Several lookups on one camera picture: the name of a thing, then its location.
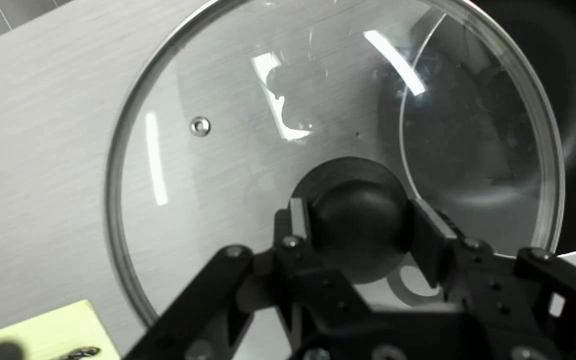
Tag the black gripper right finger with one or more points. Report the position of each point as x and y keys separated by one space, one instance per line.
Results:
x=508 y=308

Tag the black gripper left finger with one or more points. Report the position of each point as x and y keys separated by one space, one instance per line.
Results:
x=322 y=314

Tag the glass lid with black knob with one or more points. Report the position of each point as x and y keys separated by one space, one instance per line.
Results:
x=228 y=114

